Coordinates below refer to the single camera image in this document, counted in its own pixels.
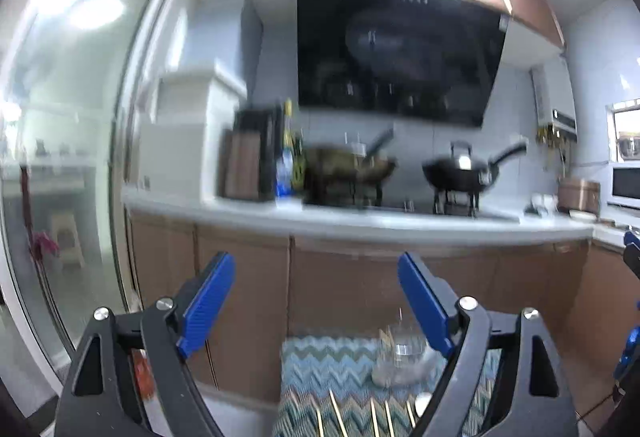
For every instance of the white pipe casing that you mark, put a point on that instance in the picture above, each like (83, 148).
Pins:
(200, 117)

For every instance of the black wok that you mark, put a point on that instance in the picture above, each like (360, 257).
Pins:
(450, 177)

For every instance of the sliding glass door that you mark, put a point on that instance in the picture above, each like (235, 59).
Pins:
(65, 117)

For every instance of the zigzag patterned cloth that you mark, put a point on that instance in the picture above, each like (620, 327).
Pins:
(320, 367)

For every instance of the white water heater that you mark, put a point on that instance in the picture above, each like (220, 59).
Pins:
(555, 97)

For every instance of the glass blender jar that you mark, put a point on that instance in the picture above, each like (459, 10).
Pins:
(629, 146)

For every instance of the white plastic stool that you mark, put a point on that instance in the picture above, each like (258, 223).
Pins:
(66, 237)

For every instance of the black range hood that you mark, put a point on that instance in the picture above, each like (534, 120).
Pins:
(400, 52)

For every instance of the black gas stove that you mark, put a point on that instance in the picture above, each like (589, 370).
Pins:
(425, 212)

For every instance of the green bottle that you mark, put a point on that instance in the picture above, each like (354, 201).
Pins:
(299, 167)

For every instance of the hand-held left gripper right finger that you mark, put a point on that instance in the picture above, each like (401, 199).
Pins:
(425, 307)

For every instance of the brass wok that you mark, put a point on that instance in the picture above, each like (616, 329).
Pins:
(350, 167)

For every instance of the yellow gas valves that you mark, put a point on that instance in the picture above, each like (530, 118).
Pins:
(550, 136)

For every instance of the brown rice cooker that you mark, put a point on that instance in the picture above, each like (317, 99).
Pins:
(579, 197)

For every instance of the white microwave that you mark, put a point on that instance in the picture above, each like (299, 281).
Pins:
(625, 187)

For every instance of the yellow cap oil bottle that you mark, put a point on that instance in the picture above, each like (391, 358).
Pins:
(288, 127)

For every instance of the blue white salt bag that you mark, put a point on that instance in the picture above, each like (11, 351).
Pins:
(283, 174)

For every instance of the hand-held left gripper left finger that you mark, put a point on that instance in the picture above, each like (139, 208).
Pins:
(210, 302)

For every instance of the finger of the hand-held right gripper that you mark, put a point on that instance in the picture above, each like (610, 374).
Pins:
(633, 252)

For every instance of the wooden chopstick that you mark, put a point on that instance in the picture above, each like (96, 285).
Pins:
(373, 419)
(388, 419)
(334, 414)
(410, 412)

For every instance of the brown lower cabinet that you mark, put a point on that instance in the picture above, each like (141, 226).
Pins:
(340, 282)

